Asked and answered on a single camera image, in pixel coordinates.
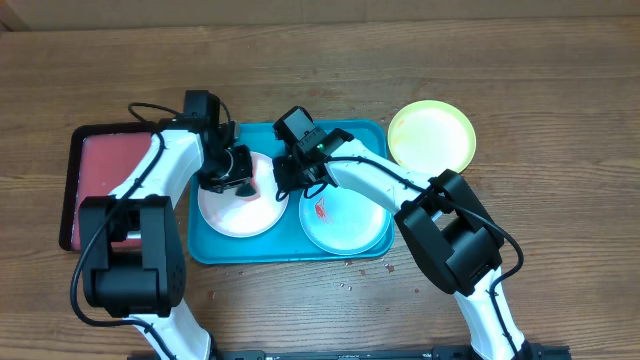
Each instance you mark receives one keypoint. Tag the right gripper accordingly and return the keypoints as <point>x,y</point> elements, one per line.
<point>293,169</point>

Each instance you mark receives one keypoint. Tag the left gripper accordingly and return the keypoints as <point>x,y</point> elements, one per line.
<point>243,172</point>

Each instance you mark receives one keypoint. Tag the white plate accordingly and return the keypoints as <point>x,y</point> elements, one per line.
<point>243,217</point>

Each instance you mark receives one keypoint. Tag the yellow-green plate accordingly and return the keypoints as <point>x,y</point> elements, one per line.
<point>430,136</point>

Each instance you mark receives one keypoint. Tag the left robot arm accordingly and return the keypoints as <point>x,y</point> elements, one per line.
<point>132,269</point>

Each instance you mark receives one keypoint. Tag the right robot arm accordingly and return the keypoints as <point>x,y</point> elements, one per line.
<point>450,235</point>

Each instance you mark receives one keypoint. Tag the teal plastic serving tray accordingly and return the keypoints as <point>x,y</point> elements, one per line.
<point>287,240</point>

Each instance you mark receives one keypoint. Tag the black tray with red water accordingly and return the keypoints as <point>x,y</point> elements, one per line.
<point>101,157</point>

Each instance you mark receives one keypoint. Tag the light blue plate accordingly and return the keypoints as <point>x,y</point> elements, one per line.
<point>344,223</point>

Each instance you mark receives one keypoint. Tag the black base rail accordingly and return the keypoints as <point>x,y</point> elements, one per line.
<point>458,352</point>

